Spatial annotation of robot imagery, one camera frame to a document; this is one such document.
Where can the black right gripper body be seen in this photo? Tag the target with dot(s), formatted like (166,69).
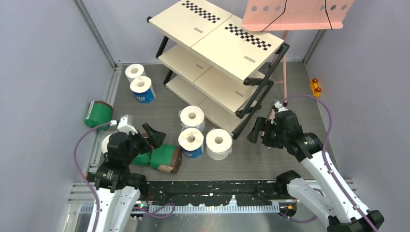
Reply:
(272,137)

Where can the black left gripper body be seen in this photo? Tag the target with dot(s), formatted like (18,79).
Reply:
(138,144)

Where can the blue paper towel roll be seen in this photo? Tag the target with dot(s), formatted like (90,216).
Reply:
(142,89)
(191,140)
(104,144)

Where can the white paper towel roll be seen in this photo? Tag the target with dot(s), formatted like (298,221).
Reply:
(218,144)
(192,117)
(134,71)

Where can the glitter microphone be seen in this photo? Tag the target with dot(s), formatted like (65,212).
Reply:
(272,116)

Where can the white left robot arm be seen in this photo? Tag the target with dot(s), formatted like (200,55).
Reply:
(116,189)

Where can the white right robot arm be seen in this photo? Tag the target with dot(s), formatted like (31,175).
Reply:
(336,205)

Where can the cream three-tier shelf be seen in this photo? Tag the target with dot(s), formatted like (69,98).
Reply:
(215,63)

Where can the green wrapped package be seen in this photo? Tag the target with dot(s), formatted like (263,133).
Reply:
(142,159)
(99,112)
(167,158)

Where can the yellow toy with orange balls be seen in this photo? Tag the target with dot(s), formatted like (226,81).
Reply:
(316,90)

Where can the pink music stand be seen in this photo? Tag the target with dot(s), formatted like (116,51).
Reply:
(287,15)

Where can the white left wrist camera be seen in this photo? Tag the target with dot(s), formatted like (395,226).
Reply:
(125,125)

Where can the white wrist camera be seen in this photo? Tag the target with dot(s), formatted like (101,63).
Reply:
(125,125)
(279,107)

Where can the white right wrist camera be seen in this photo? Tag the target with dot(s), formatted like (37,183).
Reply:
(279,107)

